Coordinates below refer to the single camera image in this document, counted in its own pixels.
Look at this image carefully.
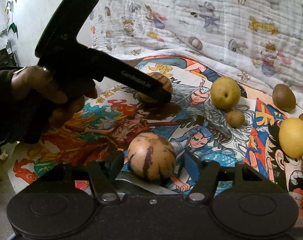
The left hand dark glove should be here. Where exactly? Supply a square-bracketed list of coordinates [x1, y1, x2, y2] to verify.
[0, 66, 97, 146]

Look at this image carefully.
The straw hat pirate poster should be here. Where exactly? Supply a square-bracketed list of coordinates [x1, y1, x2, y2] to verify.
[245, 99, 303, 219]

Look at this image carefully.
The yellow lemon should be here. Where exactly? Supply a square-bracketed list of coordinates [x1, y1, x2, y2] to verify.
[279, 118, 303, 159]

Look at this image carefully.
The white-haired warrior poster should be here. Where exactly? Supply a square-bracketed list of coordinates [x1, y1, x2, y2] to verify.
[7, 61, 257, 196]

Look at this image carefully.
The orange anime poster underneath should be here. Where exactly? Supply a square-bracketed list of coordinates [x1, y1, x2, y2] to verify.
[135, 56, 273, 104]

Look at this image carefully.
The small brown longan fruit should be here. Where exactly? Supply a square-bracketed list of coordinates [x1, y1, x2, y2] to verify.
[226, 110, 245, 128]

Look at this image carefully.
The green-yellow pear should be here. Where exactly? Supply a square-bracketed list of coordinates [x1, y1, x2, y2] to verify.
[210, 76, 241, 109]

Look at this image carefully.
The white cartoon print blanket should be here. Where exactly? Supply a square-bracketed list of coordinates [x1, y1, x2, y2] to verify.
[90, 0, 303, 109]

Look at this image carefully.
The striped pepino melon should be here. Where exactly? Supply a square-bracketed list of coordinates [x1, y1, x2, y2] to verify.
[127, 132, 176, 181]
[139, 72, 173, 103]

